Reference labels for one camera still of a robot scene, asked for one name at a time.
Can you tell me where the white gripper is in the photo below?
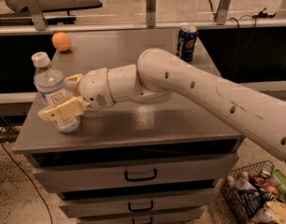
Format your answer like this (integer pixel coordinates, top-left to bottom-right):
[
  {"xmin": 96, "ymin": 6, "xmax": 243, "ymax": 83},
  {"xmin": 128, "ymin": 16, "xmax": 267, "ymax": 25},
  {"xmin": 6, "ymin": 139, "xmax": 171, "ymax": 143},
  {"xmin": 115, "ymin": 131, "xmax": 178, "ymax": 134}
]
[{"xmin": 37, "ymin": 68, "xmax": 114, "ymax": 121}]

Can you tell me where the dark bench in background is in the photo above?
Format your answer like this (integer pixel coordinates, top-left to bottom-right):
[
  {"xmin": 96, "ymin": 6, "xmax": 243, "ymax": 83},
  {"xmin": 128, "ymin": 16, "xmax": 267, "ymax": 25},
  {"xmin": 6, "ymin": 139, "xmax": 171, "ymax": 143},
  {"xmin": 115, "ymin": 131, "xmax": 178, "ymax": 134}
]
[{"xmin": 0, "ymin": 0, "xmax": 103, "ymax": 26}]

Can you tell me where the top grey drawer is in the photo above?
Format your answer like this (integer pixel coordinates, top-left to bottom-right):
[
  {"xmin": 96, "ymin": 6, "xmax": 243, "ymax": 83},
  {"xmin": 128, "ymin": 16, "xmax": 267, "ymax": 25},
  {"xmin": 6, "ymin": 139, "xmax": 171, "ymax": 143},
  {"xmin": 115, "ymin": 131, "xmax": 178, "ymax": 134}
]
[{"xmin": 34, "ymin": 153, "xmax": 238, "ymax": 193}]

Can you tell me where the red snack bag in basket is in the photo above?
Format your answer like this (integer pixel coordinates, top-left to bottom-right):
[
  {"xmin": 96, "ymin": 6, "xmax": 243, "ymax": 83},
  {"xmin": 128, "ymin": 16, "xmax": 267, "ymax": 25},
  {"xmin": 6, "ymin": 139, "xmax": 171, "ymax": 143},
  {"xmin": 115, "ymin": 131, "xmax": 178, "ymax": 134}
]
[{"xmin": 249, "ymin": 174, "xmax": 279, "ymax": 197}]

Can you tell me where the blue soda can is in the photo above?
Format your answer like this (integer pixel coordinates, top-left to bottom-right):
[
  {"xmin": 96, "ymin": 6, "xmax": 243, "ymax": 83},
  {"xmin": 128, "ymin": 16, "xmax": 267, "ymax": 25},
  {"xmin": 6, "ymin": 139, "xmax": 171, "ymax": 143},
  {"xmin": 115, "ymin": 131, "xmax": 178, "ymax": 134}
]
[{"xmin": 176, "ymin": 23, "xmax": 198, "ymax": 62}]

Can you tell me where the right metal bracket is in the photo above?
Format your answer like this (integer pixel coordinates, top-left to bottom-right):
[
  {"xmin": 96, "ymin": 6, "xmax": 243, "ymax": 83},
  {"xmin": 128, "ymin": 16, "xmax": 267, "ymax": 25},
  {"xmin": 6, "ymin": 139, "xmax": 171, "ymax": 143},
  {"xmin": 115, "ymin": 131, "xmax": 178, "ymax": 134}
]
[{"xmin": 214, "ymin": 0, "xmax": 231, "ymax": 25}]

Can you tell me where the orange fruit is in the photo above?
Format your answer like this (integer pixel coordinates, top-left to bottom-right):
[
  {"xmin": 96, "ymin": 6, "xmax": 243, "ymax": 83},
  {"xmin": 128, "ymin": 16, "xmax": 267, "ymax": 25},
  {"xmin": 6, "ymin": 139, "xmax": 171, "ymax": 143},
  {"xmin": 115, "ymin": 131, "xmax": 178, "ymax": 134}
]
[{"xmin": 51, "ymin": 32, "xmax": 71, "ymax": 52}]

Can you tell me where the black wire basket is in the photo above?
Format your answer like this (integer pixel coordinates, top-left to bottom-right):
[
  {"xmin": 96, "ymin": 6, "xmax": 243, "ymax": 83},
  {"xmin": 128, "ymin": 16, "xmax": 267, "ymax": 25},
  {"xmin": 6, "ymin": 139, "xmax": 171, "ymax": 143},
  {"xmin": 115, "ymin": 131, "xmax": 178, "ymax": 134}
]
[{"xmin": 221, "ymin": 161, "xmax": 274, "ymax": 224}]

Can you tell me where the black floor cable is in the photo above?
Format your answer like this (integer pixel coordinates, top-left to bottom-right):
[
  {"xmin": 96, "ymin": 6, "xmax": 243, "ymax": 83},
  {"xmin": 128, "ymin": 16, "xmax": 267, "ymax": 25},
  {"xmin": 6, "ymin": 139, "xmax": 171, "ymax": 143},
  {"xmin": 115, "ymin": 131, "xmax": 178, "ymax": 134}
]
[{"xmin": 0, "ymin": 128, "xmax": 54, "ymax": 224}]

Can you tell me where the clear plastic water bottle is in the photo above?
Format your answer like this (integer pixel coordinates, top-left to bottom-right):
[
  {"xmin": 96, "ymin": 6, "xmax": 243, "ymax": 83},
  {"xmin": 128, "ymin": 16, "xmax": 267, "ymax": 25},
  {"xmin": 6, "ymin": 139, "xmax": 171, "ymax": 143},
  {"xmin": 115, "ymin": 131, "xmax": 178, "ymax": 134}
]
[{"xmin": 31, "ymin": 51, "xmax": 80, "ymax": 133}]

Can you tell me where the middle metal bracket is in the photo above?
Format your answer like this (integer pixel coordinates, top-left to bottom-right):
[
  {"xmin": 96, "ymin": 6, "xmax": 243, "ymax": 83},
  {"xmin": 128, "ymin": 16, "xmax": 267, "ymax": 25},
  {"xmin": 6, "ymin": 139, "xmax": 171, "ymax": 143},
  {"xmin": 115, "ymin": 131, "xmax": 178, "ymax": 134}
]
[{"xmin": 146, "ymin": 0, "xmax": 156, "ymax": 27}]

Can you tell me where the grey drawer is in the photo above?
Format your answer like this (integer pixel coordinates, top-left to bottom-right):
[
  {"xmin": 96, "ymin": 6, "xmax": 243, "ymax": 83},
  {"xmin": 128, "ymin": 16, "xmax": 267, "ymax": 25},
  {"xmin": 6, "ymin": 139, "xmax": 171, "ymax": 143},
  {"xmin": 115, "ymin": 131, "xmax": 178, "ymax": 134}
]
[
  {"xmin": 77, "ymin": 206, "xmax": 204, "ymax": 224},
  {"xmin": 60, "ymin": 188, "xmax": 219, "ymax": 219},
  {"xmin": 34, "ymin": 153, "xmax": 238, "ymax": 193}
]

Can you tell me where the left metal bracket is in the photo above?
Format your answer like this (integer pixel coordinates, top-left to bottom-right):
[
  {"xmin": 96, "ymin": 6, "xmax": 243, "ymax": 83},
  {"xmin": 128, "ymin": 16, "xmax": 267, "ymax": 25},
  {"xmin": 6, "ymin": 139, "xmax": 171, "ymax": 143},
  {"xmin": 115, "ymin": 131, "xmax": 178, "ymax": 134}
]
[{"xmin": 23, "ymin": 0, "xmax": 47, "ymax": 31}]

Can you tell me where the small bottle in basket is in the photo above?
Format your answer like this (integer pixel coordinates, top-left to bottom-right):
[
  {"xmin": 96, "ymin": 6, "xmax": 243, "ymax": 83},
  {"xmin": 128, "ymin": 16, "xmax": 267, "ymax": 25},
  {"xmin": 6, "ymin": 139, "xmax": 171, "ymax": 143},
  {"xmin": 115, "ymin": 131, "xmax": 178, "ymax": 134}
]
[{"xmin": 235, "ymin": 171, "xmax": 255, "ymax": 190}]

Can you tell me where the metal bracket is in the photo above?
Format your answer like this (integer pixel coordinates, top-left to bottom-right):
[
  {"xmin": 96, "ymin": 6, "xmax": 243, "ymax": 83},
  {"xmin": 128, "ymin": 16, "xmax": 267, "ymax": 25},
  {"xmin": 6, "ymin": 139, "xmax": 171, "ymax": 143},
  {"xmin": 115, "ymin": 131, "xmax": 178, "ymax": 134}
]
[
  {"xmin": 146, "ymin": 0, "xmax": 156, "ymax": 27},
  {"xmin": 23, "ymin": 0, "xmax": 47, "ymax": 31},
  {"xmin": 214, "ymin": 0, "xmax": 231, "ymax": 25}
]

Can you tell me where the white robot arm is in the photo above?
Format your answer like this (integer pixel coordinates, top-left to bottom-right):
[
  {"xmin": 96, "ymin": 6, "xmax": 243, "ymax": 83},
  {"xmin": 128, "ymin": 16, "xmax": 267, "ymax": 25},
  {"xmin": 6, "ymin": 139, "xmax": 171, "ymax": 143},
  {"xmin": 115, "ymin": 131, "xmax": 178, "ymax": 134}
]
[{"xmin": 38, "ymin": 49, "xmax": 286, "ymax": 163}]

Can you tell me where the bottom grey drawer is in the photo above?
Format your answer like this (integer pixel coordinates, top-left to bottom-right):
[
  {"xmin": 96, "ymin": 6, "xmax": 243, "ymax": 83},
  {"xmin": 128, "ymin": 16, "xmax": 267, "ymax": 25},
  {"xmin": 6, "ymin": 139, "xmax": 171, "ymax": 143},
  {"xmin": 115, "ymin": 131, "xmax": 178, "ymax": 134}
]
[{"xmin": 77, "ymin": 206, "xmax": 204, "ymax": 224}]

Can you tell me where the green package in basket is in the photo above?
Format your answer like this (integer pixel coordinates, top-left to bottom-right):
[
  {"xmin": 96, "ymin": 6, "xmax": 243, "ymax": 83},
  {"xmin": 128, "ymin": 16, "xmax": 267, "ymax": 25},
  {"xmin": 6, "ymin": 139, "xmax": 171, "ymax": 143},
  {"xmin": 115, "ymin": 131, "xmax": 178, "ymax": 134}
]
[{"xmin": 270, "ymin": 169, "xmax": 286, "ymax": 202}]

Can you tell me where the middle grey drawer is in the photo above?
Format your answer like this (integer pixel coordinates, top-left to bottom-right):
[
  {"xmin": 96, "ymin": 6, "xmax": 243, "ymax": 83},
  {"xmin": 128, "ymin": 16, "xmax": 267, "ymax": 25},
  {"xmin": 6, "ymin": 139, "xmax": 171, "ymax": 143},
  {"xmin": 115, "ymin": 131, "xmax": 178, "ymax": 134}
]
[{"xmin": 60, "ymin": 188, "xmax": 219, "ymax": 219}]

